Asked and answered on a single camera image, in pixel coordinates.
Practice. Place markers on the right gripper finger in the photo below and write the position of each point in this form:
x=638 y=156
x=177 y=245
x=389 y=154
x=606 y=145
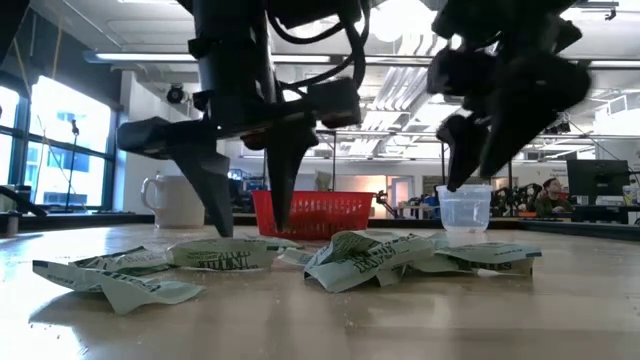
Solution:
x=535 y=95
x=467 y=145

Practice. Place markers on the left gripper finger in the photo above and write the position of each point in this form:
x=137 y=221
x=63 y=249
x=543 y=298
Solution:
x=210 y=180
x=287 y=160

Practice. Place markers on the black background robot arm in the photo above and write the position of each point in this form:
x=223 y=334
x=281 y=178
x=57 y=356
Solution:
x=525 y=195

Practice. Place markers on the black ceiling spotlight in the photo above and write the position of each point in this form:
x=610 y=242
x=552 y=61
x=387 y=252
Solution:
x=559 y=127
x=176 y=94

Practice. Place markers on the white ceramic mug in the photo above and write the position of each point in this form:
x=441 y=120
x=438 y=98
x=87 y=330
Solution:
x=170 y=200

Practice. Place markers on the clear plastic cup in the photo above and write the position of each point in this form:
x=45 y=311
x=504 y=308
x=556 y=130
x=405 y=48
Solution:
x=465 y=207

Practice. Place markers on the red plastic basket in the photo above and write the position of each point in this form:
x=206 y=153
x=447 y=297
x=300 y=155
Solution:
x=330 y=212

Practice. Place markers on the person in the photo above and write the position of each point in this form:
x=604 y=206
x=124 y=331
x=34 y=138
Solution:
x=552 y=200

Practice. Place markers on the black computer monitor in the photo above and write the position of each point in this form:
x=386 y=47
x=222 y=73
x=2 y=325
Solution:
x=597 y=180

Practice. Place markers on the black tripod stand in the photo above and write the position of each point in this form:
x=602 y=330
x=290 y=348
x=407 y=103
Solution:
x=75 y=129

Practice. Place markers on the large glass window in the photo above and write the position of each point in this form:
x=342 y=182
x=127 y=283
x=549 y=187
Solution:
x=65 y=100

